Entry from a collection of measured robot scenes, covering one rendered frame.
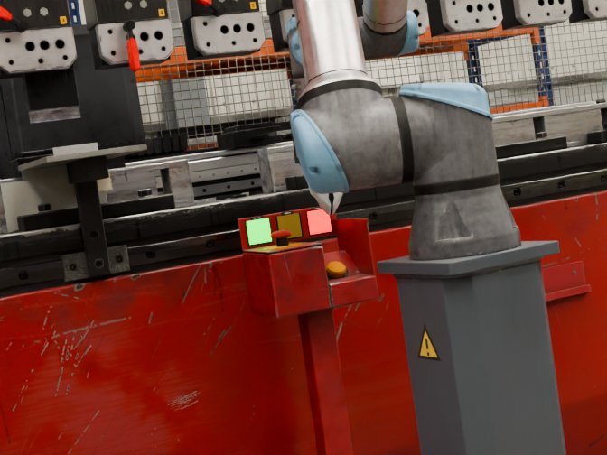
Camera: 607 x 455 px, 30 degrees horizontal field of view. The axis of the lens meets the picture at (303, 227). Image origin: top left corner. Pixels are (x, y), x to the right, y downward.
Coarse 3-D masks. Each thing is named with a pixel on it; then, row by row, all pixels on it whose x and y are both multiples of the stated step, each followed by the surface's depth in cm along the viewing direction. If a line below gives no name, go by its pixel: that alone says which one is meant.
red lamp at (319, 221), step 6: (318, 210) 220; (312, 216) 219; (318, 216) 220; (324, 216) 220; (312, 222) 219; (318, 222) 220; (324, 222) 220; (330, 222) 221; (312, 228) 219; (318, 228) 220; (324, 228) 220; (330, 228) 221; (312, 234) 219
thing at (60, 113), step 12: (48, 72) 221; (60, 72) 222; (72, 72) 223; (24, 84) 219; (36, 84) 220; (48, 84) 221; (60, 84) 222; (72, 84) 223; (36, 96) 220; (48, 96) 221; (60, 96) 222; (72, 96) 223; (36, 108) 220; (48, 108) 221; (60, 108) 222; (72, 108) 224; (36, 120) 221; (48, 120) 222
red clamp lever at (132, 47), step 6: (126, 24) 220; (132, 24) 220; (126, 30) 221; (132, 30) 221; (132, 36) 221; (126, 42) 222; (132, 42) 221; (126, 48) 222; (132, 48) 221; (132, 54) 221; (138, 54) 222; (132, 60) 221; (138, 60) 221; (132, 66) 221; (138, 66) 221
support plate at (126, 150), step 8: (144, 144) 201; (88, 152) 197; (96, 152) 197; (104, 152) 198; (112, 152) 198; (120, 152) 199; (128, 152) 201; (40, 160) 198; (48, 160) 194; (56, 160) 194; (64, 160) 195; (72, 160) 201; (24, 168) 212; (32, 168) 213
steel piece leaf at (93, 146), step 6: (78, 144) 214; (84, 144) 214; (90, 144) 215; (96, 144) 215; (54, 150) 212; (60, 150) 212; (66, 150) 213; (72, 150) 213; (78, 150) 214; (84, 150) 214; (90, 150) 215
